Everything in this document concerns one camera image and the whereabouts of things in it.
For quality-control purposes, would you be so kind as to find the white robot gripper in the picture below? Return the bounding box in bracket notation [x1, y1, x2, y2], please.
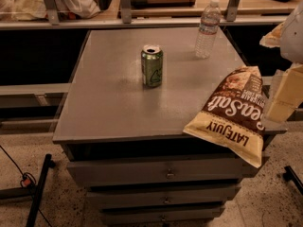
[259, 2, 303, 124]

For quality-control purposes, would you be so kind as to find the brown Late July chip bag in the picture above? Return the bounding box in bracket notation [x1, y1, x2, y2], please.
[183, 65, 265, 168]

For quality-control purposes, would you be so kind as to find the clear plastic water bottle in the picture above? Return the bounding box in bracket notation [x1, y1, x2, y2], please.
[195, 0, 222, 59]

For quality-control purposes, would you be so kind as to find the black stand leg right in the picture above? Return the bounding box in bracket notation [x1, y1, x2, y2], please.
[283, 166, 303, 195]

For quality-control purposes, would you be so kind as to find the black stand leg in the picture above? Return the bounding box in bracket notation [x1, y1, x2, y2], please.
[0, 154, 56, 227]
[283, 166, 303, 195]

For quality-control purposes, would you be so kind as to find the top grey drawer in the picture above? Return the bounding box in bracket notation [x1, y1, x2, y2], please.
[66, 151, 271, 188]

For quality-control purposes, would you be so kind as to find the grey drawer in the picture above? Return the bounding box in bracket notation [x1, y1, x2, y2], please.
[101, 204, 224, 225]
[66, 151, 271, 188]
[86, 183, 241, 209]

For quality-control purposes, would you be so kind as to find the green soda can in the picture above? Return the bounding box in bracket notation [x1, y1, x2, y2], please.
[141, 44, 163, 87]

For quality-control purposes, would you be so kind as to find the middle grey drawer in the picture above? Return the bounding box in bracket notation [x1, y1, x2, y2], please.
[86, 183, 241, 209]

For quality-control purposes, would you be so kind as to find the grey drawer cabinet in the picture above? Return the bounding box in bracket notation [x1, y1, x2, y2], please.
[52, 26, 289, 227]

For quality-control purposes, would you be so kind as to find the bottom grey drawer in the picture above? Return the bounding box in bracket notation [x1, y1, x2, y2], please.
[101, 204, 224, 225]

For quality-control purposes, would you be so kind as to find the white cloth bundle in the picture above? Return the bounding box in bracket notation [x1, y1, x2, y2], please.
[0, 0, 100, 21]

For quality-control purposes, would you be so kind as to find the black stand leg left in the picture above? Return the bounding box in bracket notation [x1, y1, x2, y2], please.
[0, 154, 56, 227]

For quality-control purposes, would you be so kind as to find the metal rail frame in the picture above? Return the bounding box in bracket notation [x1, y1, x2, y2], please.
[0, 0, 303, 30]

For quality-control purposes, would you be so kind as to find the black cable with red clip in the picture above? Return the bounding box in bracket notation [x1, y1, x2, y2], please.
[0, 145, 55, 227]

